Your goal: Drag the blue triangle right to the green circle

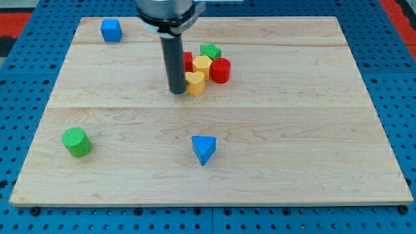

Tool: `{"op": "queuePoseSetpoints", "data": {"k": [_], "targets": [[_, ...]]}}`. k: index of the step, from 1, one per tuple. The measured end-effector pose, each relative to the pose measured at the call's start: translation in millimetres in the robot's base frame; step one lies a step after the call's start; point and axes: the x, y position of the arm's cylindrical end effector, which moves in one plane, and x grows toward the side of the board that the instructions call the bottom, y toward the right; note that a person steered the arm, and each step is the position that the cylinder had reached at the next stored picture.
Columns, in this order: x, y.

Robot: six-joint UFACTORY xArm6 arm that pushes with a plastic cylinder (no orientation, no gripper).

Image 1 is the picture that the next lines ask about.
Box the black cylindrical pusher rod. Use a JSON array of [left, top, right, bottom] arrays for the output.
[[161, 36, 187, 95]]

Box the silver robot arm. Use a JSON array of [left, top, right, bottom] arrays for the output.
[[136, 0, 243, 94]]

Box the blue triangle block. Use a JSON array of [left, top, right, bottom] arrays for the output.
[[191, 135, 216, 166]]

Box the red block behind rod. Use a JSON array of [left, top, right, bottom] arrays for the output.
[[183, 51, 193, 72]]

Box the yellow hexagon block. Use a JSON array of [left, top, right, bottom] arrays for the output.
[[192, 55, 213, 80]]

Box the green star block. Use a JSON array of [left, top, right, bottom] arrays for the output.
[[200, 43, 222, 60]]

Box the yellow heart block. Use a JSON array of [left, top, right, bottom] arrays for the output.
[[185, 71, 205, 96]]

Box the red cylinder block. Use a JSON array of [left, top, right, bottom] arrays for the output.
[[211, 58, 231, 84]]

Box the blue cube block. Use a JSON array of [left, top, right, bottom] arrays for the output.
[[100, 19, 122, 42]]

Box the green cylinder block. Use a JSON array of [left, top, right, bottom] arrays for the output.
[[61, 127, 92, 157]]

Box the wooden board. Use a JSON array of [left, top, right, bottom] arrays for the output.
[[10, 16, 413, 207]]

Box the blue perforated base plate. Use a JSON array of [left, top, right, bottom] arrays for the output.
[[1, 0, 415, 233]]

